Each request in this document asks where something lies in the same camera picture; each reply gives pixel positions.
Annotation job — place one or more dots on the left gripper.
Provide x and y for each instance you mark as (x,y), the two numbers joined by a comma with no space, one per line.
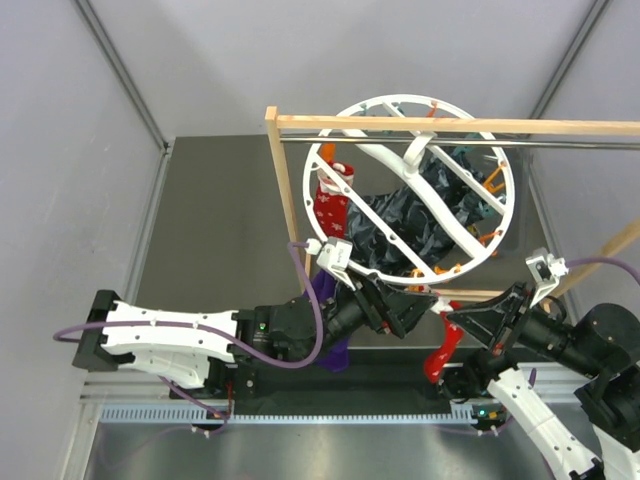
(391,310)

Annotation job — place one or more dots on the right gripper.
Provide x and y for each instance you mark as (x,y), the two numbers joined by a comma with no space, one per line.
(489,318)

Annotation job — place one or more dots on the red snowflake sock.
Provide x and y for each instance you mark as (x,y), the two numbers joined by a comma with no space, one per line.
(434,364)

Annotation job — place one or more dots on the purple sock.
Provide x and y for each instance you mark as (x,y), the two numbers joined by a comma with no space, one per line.
(336,359)

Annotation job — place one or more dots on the red santa sock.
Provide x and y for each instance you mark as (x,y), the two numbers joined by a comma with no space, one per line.
(330,206)

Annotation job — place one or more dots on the white round clip hanger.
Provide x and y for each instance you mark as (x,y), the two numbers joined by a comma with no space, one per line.
(410,190)

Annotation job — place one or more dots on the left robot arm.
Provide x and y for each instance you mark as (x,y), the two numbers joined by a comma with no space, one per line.
(183,347)

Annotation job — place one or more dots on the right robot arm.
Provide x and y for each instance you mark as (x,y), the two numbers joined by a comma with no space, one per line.
(572,388)

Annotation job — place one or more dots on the dark patterned cloth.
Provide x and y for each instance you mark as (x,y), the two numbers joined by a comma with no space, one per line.
(406,214)

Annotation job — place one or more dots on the clear plastic bin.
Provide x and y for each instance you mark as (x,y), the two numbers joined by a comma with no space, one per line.
(520,210)

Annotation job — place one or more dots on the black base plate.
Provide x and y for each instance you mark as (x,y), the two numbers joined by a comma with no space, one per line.
(360,381)

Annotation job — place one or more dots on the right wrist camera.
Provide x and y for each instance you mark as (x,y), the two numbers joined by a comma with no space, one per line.
(547,272)

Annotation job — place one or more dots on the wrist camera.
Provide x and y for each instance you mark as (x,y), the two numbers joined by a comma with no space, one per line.
(333,256)
(547,272)

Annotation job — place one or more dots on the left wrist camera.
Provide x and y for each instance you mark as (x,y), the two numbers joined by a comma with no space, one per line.
(333,256)

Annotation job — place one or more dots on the wooden rack frame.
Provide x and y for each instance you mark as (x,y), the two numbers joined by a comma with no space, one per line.
(404,161)

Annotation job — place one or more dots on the grey cable duct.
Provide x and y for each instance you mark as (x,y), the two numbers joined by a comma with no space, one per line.
(457,414)

